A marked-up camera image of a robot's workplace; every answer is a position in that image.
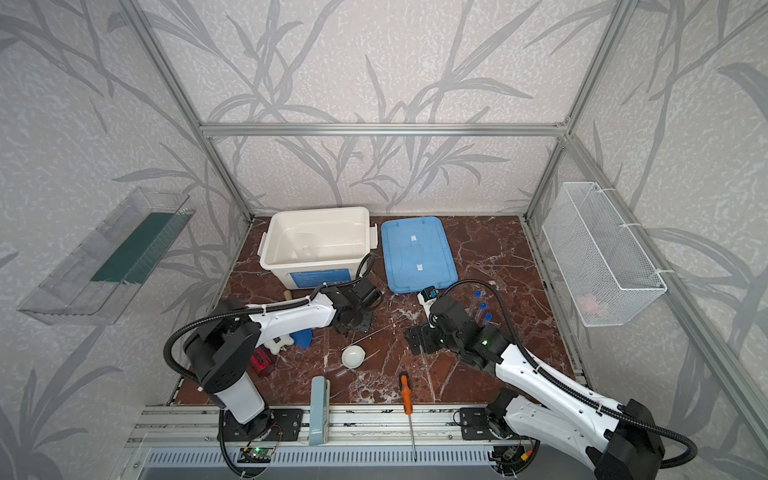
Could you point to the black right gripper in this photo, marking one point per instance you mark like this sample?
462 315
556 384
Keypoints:
421 339

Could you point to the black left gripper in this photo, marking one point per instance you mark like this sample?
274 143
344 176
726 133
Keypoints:
354 321

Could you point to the thin metal rod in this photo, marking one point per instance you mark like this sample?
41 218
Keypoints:
368 336

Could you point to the white plastic storage bin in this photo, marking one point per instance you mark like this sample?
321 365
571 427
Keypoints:
306 248

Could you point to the blue plastic bin lid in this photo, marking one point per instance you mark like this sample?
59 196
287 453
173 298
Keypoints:
417 255

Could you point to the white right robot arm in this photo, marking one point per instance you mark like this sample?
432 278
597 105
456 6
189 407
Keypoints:
613 440

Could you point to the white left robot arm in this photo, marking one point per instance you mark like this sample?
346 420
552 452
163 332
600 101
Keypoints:
215 351

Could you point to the white molecule model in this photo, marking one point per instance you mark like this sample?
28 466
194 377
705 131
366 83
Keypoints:
276 345

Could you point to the red black lighter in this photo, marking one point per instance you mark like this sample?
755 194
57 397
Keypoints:
263 362

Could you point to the grey teal bar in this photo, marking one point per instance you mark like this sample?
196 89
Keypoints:
319 411

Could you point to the green circuit board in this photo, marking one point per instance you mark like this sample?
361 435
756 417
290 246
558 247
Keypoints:
255 455

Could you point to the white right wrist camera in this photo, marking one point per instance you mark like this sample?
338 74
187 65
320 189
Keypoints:
426 299

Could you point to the wooden handled blue brush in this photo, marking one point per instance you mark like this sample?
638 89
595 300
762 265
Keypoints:
303 338

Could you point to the orange handled screwdriver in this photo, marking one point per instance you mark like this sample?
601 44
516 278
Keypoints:
406 394

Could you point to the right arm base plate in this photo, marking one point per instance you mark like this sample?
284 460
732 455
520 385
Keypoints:
480 424

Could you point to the aluminium frame profile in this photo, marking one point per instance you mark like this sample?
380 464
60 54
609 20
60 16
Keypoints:
743 393

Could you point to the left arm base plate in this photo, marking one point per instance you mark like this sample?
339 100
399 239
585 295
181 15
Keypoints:
281 424

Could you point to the white wire mesh basket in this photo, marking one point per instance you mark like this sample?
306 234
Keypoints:
608 274

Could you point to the clear wall shelf green mat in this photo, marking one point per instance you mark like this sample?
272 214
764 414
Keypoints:
94 284

